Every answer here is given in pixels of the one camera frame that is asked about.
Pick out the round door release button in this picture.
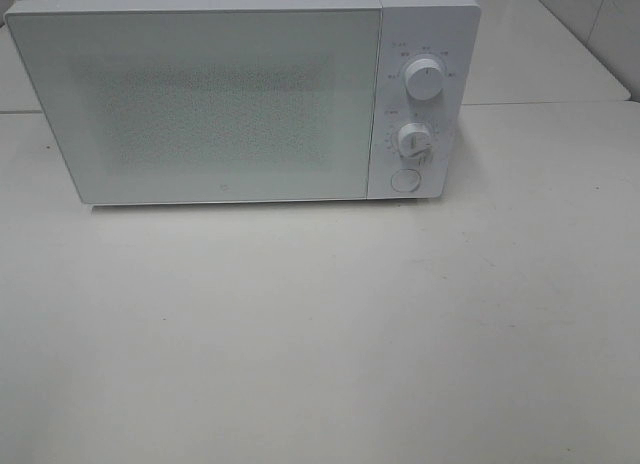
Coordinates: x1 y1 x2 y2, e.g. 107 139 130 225
391 169 421 193

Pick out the white microwave knob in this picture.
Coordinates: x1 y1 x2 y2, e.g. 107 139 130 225
404 56 444 101
397 123 432 159

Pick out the white microwave door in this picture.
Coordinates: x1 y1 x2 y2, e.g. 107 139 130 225
8 10 380 205

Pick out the white microwave oven body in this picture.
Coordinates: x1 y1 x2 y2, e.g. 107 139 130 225
4 0 481 204

